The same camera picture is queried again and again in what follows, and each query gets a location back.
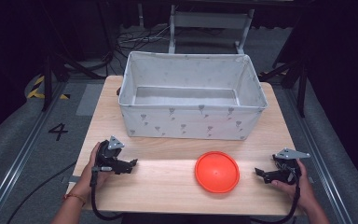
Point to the black tripod stand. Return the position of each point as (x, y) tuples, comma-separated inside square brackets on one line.
[(298, 77), (59, 67)]

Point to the person's right hand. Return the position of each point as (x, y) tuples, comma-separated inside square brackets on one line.
[(303, 189)]

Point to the person's left hand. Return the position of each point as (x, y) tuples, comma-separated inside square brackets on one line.
[(88, 175)]

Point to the metal floor rail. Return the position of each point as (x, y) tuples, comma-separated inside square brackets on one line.
[(318, 149), (15, 161)]

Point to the white patterned fabric storage box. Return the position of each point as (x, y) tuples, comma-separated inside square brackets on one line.
[(192, 121)]

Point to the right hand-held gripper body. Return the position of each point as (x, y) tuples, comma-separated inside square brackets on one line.
[(287, 169)]

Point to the orange round plastic plate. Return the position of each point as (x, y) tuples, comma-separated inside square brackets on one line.
[(217, 172)]

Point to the grey metal stand frame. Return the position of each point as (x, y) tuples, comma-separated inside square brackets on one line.
[(209, 20)]

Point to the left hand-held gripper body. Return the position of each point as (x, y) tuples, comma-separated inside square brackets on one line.
[(109, 155)]

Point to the yellow black floor tape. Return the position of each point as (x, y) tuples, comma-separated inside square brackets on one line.
[(35, 91)]

